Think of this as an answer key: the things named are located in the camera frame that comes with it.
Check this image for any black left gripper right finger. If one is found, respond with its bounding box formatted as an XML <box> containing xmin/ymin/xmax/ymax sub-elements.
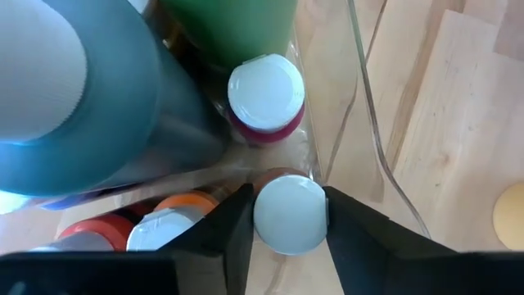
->
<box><xmin>323</xmin><ymin>186</ymin><xmax>524</xmax><ymax>295</ymax></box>

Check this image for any small crimson paint bottle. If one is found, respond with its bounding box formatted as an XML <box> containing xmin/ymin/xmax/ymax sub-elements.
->
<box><xmin>227</xmin><ymin>52</ymin><xmax>307</xmax><ymax>147</ymax></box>

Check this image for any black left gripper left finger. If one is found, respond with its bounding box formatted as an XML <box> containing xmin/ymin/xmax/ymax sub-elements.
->
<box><xmin>0</xmin><ymin>183</ymin><xmax>255</xmax><ymax>295</ymax></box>

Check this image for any large green paint bottle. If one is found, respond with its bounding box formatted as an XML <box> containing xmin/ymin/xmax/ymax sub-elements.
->
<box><xmin>157</xmin><ymin>0</ymin><xmax>300</xmax><ymax>73</ymax></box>

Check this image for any large grey paint bottle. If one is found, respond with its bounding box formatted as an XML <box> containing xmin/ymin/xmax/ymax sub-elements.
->
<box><xmin>0</xmin><ymin>0</ymin><xmax>231</xmax><ymax>198</ymax></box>

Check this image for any clear plastic tray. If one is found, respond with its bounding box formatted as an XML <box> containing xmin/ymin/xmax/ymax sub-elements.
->
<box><xmin>52</xmin><ymin>0</ymin><xmax>433</xmax><ymax>295</ymax></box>

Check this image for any yellow ribbed cup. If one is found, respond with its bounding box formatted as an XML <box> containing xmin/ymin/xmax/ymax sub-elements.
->
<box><xmin>492</xmin><ymin>182</ymin><xmax>524</xmax><ymax>252</ymax></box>

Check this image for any small orange paint bottle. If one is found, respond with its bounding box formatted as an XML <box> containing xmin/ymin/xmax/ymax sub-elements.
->
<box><xmin>126</xmin><ymin>190</ymin><xmax>221</xmax><ymax>252</ymax></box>
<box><xmin>30</xmin><ymin>212</ymin><xmax>136</xmax><ymax>252</ymax></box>

